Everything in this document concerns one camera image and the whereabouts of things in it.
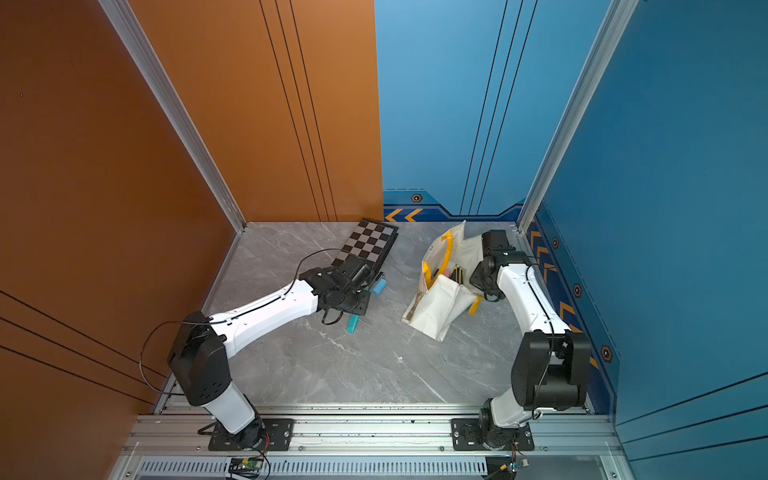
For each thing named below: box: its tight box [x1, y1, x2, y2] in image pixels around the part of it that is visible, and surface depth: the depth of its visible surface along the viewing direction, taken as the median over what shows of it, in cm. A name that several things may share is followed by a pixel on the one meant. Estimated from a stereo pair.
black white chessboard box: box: [331, 218, 399, 273], surface depth 114 cm
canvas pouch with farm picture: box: [401, 220, 484, 343], surface depth 91 cm
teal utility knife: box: [347, 314, 361, 334], surface depth 84 cm
